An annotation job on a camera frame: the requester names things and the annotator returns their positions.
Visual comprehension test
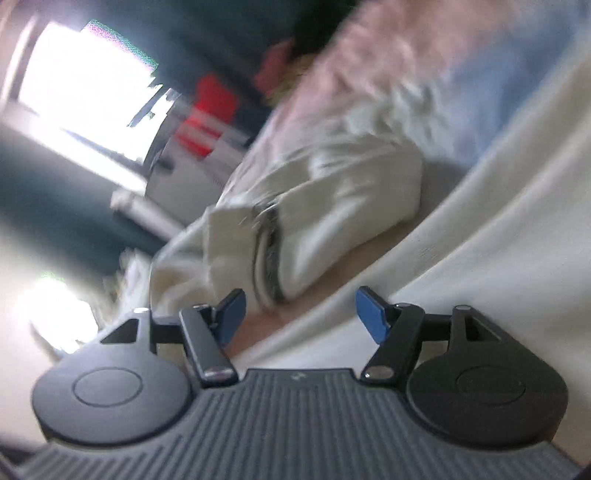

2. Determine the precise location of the white zip-up jacket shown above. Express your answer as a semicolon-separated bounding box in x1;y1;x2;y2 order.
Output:
119;39;590;459

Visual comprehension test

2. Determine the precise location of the red bag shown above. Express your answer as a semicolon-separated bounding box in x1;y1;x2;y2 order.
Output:
174;74;239;157

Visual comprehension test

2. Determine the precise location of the pink patterned bed sheet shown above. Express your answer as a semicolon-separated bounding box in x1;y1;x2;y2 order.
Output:
253;1;590;167

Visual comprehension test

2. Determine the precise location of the dark teal curtain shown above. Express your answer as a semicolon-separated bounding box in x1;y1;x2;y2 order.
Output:
1;1;353;274

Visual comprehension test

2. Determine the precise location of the pink cloth pile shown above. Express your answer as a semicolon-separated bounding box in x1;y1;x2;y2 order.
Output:
254;38;294;96

